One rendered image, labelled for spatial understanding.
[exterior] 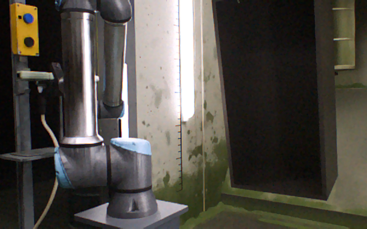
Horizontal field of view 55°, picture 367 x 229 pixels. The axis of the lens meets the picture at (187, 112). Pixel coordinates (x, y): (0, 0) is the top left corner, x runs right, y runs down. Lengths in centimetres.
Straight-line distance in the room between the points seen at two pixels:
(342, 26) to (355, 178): 120
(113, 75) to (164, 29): 115
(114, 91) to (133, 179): 45
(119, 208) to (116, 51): 60
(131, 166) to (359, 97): 251
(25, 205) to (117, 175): 94
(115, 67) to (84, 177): 47
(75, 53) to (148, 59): 121
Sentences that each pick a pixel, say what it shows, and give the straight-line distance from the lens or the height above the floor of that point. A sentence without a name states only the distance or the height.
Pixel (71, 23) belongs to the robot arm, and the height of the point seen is 132.
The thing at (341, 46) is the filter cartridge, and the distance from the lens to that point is 315.
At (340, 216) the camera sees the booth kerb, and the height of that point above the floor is 13.
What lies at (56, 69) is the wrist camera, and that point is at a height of 121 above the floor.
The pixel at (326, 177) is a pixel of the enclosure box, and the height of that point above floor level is 60.
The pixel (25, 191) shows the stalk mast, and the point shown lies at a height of 57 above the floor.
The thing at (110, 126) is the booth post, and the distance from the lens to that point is 226.
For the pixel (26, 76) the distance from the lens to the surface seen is 188.
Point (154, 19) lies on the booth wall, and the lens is 254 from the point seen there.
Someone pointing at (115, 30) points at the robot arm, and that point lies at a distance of 139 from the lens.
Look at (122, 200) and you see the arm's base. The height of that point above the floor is 70.
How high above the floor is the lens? 108
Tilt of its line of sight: 3 degrees down
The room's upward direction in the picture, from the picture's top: 1 degrees counter-clockwise
